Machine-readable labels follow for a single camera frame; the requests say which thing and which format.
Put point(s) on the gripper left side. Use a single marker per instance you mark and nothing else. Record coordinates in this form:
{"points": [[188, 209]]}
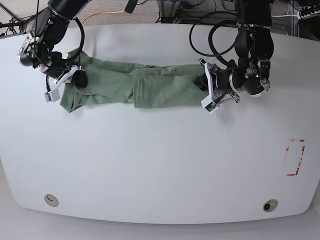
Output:
{"points": [[221, 84]]}

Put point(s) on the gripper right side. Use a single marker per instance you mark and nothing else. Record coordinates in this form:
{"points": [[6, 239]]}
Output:
{"points": [[71, 73]]}

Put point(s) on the green polo T-shirt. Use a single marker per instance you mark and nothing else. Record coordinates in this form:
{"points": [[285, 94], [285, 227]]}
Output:
{"points": [[144, 86]]}

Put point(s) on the black robot arm right side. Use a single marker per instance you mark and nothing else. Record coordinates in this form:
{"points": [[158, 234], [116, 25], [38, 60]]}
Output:
{"points": [[48, 29]]}

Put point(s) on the black tripod stand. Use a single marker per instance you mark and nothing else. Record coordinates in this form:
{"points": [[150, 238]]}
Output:
{"points": [[10, 23]]}

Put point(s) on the red tape rectangle marker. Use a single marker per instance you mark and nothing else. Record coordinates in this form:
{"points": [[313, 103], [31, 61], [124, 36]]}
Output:
{"points": [[293, 156]]}

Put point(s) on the left table grommet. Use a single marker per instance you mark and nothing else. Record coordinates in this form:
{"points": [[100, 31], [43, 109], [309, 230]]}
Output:
{"points": [[51, 200]]}

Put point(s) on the table grommet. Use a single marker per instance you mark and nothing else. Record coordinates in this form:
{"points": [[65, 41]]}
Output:
{"points": [[270, 205], [51, 200]]}

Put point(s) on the white power strip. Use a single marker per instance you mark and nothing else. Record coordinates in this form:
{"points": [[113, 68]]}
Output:
{"points": [[309, 12]]}

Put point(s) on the right table grommet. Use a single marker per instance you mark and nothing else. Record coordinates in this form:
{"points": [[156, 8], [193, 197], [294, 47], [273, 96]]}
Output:
{"points": [[270, 205]]}

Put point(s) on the wrist camera left side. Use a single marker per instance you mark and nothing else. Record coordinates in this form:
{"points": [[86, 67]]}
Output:
{"points": [[209, 105]]}

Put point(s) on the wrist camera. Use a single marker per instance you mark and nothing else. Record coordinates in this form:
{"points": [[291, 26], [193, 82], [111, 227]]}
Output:
{"points": [[52, 96], [209, 105]]}

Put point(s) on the wrist camera right side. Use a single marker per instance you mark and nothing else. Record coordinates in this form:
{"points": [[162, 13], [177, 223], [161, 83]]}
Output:
{"points": [[52, 96]]}

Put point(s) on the aluminium frame post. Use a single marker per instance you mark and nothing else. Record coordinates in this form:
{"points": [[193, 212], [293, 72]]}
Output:
{"points": [[168, 10]]}

